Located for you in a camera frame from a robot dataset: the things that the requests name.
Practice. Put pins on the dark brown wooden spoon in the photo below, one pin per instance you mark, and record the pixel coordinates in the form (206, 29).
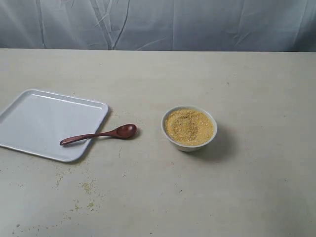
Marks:
(123, 132)

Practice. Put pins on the yellow-brown granular food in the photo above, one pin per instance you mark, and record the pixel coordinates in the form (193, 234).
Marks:
(189, 127)

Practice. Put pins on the white ceramic bowl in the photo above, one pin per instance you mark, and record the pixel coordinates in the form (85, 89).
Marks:
(184, 147)

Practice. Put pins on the white square plastic tray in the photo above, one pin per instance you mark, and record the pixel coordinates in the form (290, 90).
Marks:
(36, 121)

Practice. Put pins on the white wrinkled backdrop curtain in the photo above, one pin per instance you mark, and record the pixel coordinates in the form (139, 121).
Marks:
(168, 25)

